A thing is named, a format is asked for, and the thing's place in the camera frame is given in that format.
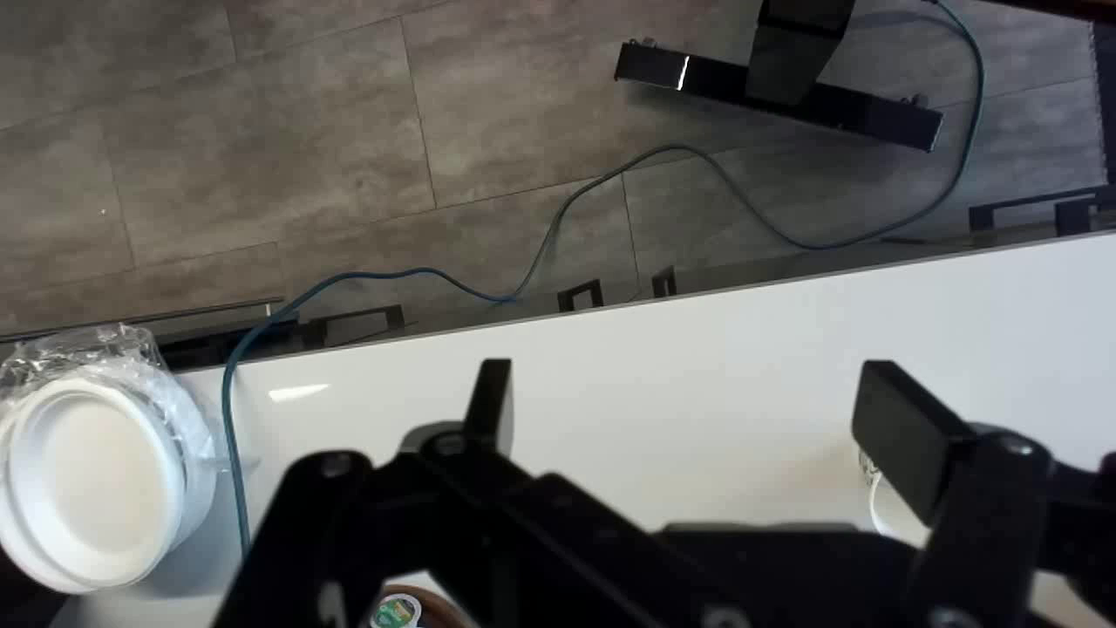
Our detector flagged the blue cable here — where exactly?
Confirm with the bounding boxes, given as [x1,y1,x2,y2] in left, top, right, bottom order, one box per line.
[220,0,989,562]

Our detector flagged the black stand base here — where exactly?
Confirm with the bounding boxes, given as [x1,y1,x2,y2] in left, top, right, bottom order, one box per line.
[609,0,946,154]

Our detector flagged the white paper plates in wrap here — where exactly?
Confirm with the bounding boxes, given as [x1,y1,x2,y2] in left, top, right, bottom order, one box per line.
[0,325,223,599]

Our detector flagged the black cabinet handle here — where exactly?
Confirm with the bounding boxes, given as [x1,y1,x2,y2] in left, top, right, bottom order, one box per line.
[556,276,608,315]
[971,187,1116,239]

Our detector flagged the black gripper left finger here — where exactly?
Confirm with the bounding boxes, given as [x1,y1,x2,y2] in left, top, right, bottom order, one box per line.
[213,356,747,628]

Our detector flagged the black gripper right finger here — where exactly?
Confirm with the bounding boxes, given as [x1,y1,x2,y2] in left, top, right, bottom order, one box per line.
[850,360,1116,628]

